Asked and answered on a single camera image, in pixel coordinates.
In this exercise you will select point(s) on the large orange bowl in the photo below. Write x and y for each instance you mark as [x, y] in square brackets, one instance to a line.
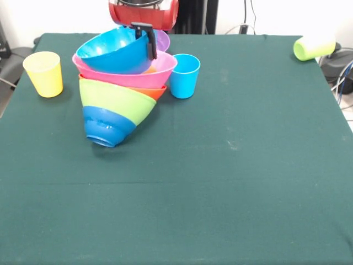
[154, 92]

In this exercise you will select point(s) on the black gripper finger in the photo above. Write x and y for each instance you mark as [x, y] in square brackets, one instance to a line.
[139, 33]
[151, 47]

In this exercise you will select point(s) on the purple bowl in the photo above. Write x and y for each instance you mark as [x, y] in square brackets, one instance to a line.
[163, 41]

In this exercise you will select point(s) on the light green cup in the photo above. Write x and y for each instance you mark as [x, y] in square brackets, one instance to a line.
[317, 44]

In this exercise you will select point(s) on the small dark blue bowl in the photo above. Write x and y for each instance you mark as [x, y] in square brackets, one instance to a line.
[104, 127]

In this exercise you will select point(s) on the large pink bowl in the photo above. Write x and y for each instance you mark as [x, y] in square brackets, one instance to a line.
[132, 81]

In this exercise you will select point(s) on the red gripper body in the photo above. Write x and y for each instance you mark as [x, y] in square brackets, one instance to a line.
[143, 16]

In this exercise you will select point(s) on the light blue cup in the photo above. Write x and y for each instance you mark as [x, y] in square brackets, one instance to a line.
[183, 82]

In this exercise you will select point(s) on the dark green table cloth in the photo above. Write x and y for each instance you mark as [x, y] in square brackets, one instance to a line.
[165, 220]

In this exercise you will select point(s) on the black power plug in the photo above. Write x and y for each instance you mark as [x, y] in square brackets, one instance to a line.
[243, 28]

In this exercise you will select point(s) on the small orange bowl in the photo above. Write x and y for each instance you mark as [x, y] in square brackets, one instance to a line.
[151, 69]

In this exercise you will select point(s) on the large light blue bowl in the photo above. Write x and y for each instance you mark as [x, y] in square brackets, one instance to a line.
[115, 55]

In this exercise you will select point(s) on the green bowl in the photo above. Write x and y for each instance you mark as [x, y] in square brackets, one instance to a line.
[115, 102]

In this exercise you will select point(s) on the yellow cup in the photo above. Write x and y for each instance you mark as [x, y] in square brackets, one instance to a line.
[45, 80]

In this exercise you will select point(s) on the grey chair base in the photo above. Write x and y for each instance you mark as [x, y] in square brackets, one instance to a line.
[13, 63]
[339, 63]

